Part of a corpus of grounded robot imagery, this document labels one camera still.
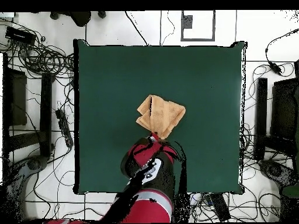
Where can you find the black cabinet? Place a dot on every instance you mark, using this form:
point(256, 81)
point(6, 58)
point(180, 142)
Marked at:
point(18, 98)
point(283, 107)

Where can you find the black device box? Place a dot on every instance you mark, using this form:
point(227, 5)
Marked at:
point(19, 35)

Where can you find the grey rectangular floor frame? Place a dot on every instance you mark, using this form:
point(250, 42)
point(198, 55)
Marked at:
point(213, 25)

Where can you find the orange terry towel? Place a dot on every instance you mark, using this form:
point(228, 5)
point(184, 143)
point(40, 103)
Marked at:
point(161, 114)

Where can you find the black upright bar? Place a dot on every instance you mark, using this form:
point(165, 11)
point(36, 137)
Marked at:
point(45, 105)
point(261, 105)

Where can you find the grey stand foot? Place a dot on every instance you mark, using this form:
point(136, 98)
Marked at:
point(273, 170)

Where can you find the long black power strip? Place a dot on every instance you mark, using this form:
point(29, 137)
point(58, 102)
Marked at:
point(64, 127)

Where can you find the dark green table cloth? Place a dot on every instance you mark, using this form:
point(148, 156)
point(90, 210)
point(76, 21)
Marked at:
point(105, 81)

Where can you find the black chair base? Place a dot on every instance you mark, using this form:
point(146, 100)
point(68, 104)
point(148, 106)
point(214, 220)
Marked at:
point(80, 17)

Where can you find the short black power strip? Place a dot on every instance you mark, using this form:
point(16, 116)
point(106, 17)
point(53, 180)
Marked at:
point(220, 207)

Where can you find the grey square plate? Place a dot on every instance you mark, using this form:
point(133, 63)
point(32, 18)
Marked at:
point(187, 21)

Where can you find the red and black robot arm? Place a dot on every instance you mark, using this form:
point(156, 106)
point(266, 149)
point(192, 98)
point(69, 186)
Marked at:
point(151, 205)

